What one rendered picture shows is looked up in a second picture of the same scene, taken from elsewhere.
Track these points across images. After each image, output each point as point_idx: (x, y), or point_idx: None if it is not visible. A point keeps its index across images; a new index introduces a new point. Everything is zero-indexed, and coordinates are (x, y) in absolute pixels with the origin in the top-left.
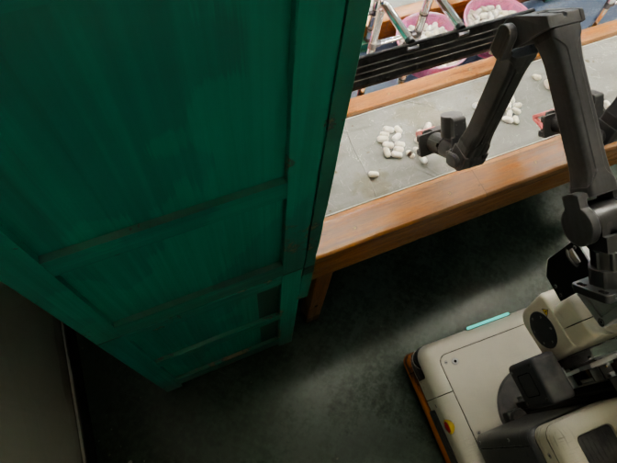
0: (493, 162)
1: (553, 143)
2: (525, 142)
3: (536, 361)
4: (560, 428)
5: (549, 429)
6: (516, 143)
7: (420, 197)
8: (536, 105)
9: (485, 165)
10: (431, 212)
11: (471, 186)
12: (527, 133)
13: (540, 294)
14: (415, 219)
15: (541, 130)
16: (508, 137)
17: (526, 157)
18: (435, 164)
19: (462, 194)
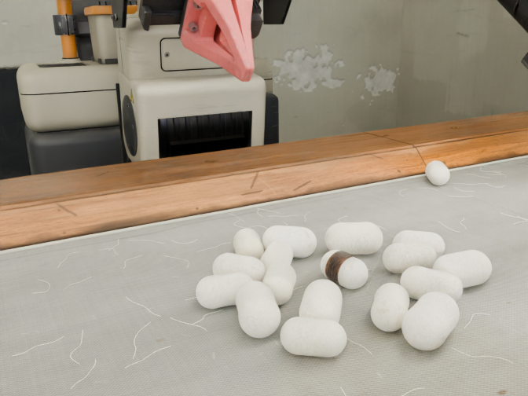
0: (350, 157)
1: (121, 186)
2: (215, 218)
3: (271, 93)
4: (265, 61)
5: (271, 72)
6: (254, 214)
7: (518, 122)
8: (83, 324)
9: (375, 152)
10: (482, 117)
11: (405, 134)
12: (197, 236)
13: (264, 86)
14: (508, 113)
15: (259, 10)
16: (286, 223)
17: (240, 164)
18: (521, 172)
19: (423, 128)
